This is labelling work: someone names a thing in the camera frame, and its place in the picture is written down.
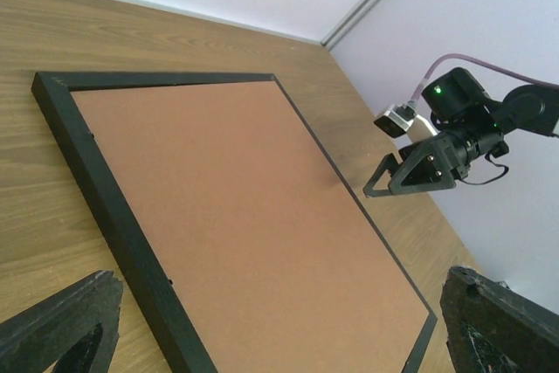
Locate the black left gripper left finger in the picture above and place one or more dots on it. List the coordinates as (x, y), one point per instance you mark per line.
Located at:
(73, 330)

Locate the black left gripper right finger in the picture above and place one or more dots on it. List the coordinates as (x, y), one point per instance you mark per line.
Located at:
(490, 328)

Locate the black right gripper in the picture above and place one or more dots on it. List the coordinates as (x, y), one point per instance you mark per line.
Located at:
(433, 164)

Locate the brown backing board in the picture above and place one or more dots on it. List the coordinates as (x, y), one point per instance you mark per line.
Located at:
(273, 259)

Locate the black picture frame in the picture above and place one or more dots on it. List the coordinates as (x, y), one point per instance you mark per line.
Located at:
(154, 291)

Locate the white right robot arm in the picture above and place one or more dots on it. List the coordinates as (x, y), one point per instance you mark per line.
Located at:
(469, 125)

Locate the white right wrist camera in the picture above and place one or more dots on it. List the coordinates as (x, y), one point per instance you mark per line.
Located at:
(397, 121)

